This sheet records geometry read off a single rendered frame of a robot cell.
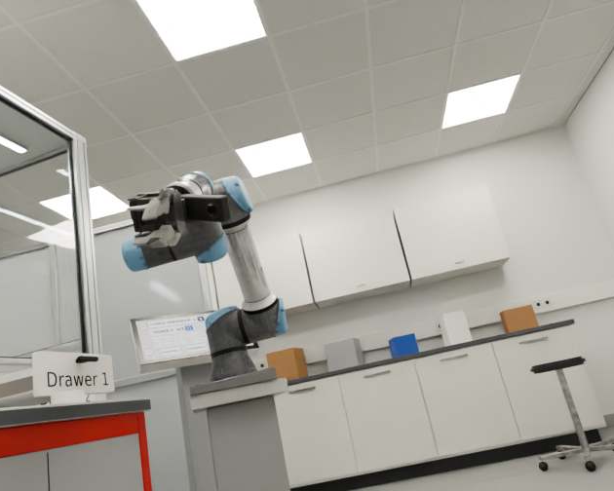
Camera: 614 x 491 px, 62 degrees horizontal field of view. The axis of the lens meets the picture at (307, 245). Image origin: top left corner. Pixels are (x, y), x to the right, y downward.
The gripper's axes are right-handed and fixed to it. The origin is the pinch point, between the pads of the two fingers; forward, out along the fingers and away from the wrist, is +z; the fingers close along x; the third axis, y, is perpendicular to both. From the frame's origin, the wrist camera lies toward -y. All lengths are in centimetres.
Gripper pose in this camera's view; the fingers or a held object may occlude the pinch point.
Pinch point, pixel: (153, 229)
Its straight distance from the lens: 84.6
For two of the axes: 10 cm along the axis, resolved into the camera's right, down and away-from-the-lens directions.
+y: -10.0, 0.6, 0.8
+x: -0.8, -9.5, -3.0
